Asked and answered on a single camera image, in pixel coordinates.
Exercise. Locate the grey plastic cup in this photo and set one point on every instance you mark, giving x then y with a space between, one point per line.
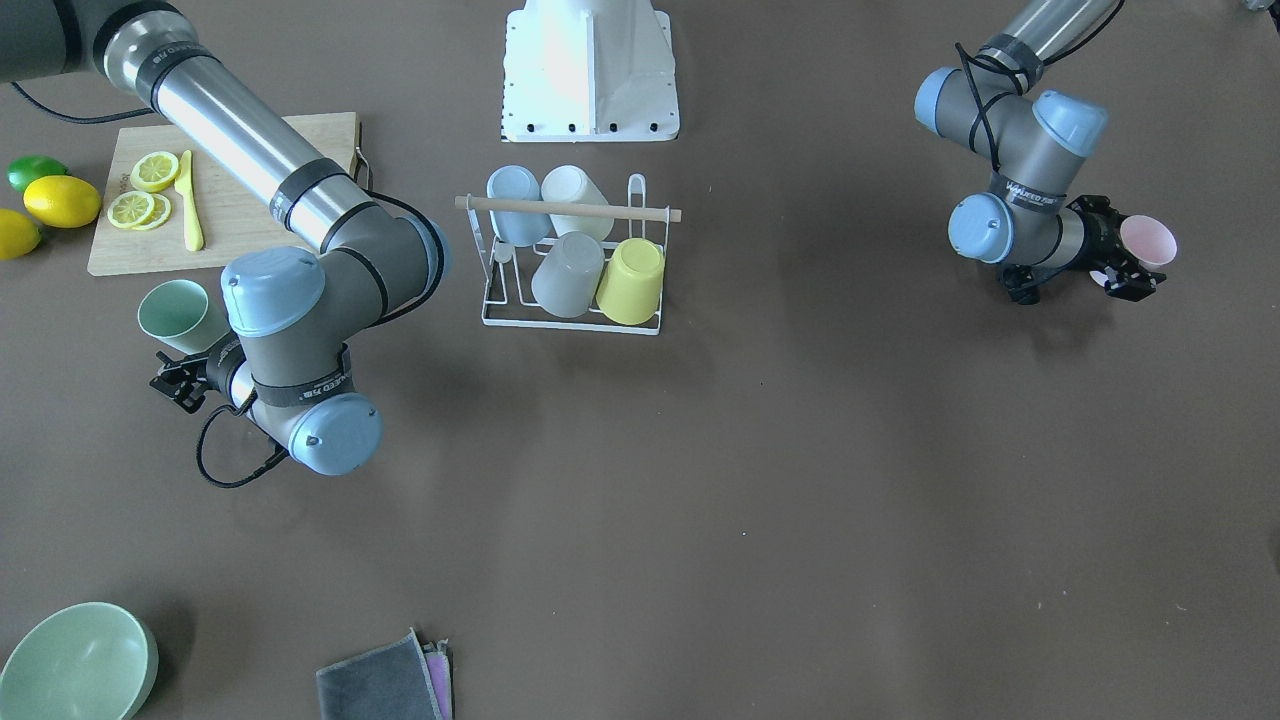
566 280

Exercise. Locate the green plastic cup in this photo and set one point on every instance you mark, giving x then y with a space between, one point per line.
181 314

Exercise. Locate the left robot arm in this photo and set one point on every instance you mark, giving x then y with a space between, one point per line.
1024 225

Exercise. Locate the green lime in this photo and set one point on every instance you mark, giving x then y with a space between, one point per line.
27 169

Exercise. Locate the pink plastic cup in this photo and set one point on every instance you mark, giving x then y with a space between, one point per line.
1139 239

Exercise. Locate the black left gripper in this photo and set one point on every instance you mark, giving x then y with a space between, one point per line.
1097 238

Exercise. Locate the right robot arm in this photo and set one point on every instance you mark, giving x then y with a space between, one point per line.
284 361

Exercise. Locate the white wire cup rack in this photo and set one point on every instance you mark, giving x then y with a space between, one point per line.
509 268

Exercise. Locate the yellow plastic knife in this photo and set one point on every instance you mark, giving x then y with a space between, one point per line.
193 232

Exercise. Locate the grey folded cloth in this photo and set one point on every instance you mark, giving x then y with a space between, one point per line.
403 680

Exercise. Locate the yellow plastic cup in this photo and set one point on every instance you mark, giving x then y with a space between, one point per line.
630 289

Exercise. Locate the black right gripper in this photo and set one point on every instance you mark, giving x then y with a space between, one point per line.
213 366

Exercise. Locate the wooden cutting board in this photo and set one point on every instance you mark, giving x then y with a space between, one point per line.
234 221

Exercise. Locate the green bowl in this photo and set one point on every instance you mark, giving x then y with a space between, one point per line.
94 660

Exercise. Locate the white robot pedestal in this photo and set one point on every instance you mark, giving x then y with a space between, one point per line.
589 72

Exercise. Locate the lemon slice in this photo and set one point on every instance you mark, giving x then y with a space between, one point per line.
139 211
154 172

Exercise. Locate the yellow lemon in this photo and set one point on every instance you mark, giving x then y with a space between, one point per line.
19 235
62 201

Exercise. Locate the white plastic cup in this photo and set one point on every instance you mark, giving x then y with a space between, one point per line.
569 184

